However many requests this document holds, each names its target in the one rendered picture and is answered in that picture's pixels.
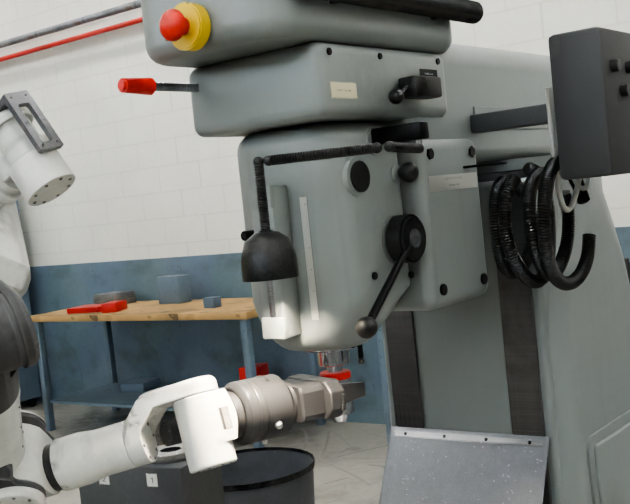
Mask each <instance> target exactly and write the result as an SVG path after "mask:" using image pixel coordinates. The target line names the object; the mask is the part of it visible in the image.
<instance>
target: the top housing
mask: <svg viewBox="0 0 630 504"><path fill-rule="evenodd" d="M140 1H141V10H142V19H143V28H144V37H145V45H146V51H147V54H148V55H149V57H150V58H151V60H153V61H154V62H155V63H157V64H160V65H162V66H169V67H186V68H200V67H204V66H209V65H213V64H218V63H222V62H226V61H231V60H235V59H240V58H244V57H248V56H253V55H257V54H261V53H266V52H270V51H275V50H279V49H283V48H288V47H292V46H297V45H301V44H305V43H310V42H324V43H334V44H343V45H353V46H362V47H372V48H382V49H391V50H401V51H414V52H424V53H433V54H443V53H445V52H446V51H447V50H448V49H449V48H450V45H451V43H452V34H451V23H450V20H444V19H438V20H431V17H426V16H419V15H413V14H406V13H401V12H395V11H388V10H382V9H376V8H370V7H363V6H358V5H350V4H345V3H339V4H335V5H334V4H330V3H329V1H326V0H140ZM182 2H189V3H196V4H200V5H201V6H203V7H204V8H205V9H206V11H207V13H208V15H209V18H210V23H211V30H210V35H209V38H208V41H207V42H206V44H205V45H204V46H203V47H202V48H201V49H199V50H197V51H184V50H180V49H178V48H176V47H175V46H174V45H173V43H172V42H171V41H165V38H164V37H163V36H162V35H161V33H160V29H159V21H160V18H161V16H162V14H163V13H164V12H165V11H167V10H168V9H174V8H175V7H176V6H177V5H178V4H180V3H182Z"/></svg>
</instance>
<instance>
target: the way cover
mask: <svg viewBox="0 0 630 504"><path fill-rule="evenodd" d="M418 430H419V431H418ZM396 433H397V434H396ZM411 435H412V436H411ZM520 436H521V437H520ZM398 438H399V439H398ZM397 439H398V440H397ZM529 439H531V440H529ZM411 440H412V441H411ZM549 441H550V437H544V436H529V435H514V434H499V433H485V432H470V431H455V430H440V429H425V428H410V427H396V426H391V430H390V436H389V443H388V449H387V455H386V462H385V468H384V474H383V481H382V487H381V493H380V499H379V504H402V502H403V504H503V503H504V504H543V497H544V487H545V478H546V469H547V459H548V450H549ZM414 442H415V443H414ZM406 445H407V446H406ZM405 446H406V447H405ZM473 446H474V447H473ZM482 446H484V447H483V448H482ZM498 446H499V448H498ZM418 447H419V449H418ZM525 447H527V448H525ZM412 448H413V449H414V450H412ZM421 451H422V452H421ZM432 451H433V452H432ZM505 451H506V452H505ZM524 451H526V452H524ZM530 451H532V452H530ZM396 453H397V455H396ZM423 454H424V456H423ZM493 454H494V455H493ZM445 456H447V457H445ZM406 459H408V460H406ZM536 459H538V460H539V461H538V460H536ZM540 460H542V462H541V461H540ZM438 461H439V462H438ZM537 462H538V463H539V464H538V463H537ZM410 463H411V464H412V465H411V464H410ZM458 463H459V464H458ZM481 464H483V465H481ZM509 464H510V465H509ZM395 465H396V467H395ZM508 465H509V467H508ZM457 469H458V470H457ZM414 470H415V471H414ZM535 470H536V472H535ZM465 472H466V473H465ZM432 473H433V474H432ZM481 473H482V474H481ZM503 474H504V476H503ZM406 475H407V477H406ZM429 475H430V476H429ZM507 475H508V477H507ZM509 476H510V477H509ZM413 477H414V478H413ZM403 478H404V479H403ZM405 478H406V479H405ZM407 478H409V479H407ZM412 478H413V479H414V480H413V479H412ZM433 478H435V479H433ZM402 479H403V480H402ZM493 480H495V481H494V482H493ZM505 480H506V481H507V482H506V481H505ZM515 480H516V481H515ZM402 482H404V484H403V483H402ZM389 486H390V487H389ZM406 489H409V490H406ZM511 490H512V491H511ZM507 491H508V493H507ZM530 491H531V492H530ZM513 492H514V494H512V493H513ZM406 494H407V495H406ZM418 497H419V498H418ZM425 497H427V498H425ZM422 498H424V499H423V500H422ZM477 499H479V500H477ZM417 501H418V502H417ZM445 502H447V503H445Z"/></svg>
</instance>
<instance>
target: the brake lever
mask: <svg viewBox="0 0 630 504"><path fill-rule="evenodd" d="M118 89H119V91H120V92H121V93H130V94H141V95H153V94H154V93H155V91H170V92H199V84H198V83H196V84H187V83H163V82H155V80H154V79H153V78H121V79H120V80H119V81H118Z"/></svg>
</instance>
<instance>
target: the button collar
mask: <svg viewBox="0 0 630 504"><path fill-rule="evenodd" d="M174 9H177V10H179V11H180V12H181V13H182V14H183V16H184V17H185V18H187V19H188V21H189V23H190V29H189V31H188V33H187V34H186V35H183V36H182V37H181V38H180V39H179V40H178V41H174V42H173V41H171V42H172V43H173V45H174V46H175V47H176V48H178V49H180V50H184V51H197V50H199V49H201V48H202V47H203V46H204V45H205V44H206V42H207V41H208V38H209V35H210V30H211V23H210V18H209V15H208V13H207V11H206V9H205V8H204V7H203V6H201V5H200V4H196V3H189V2H182V3H180V4H178V5H177V6H176V7H175V8H174Z"/></svg>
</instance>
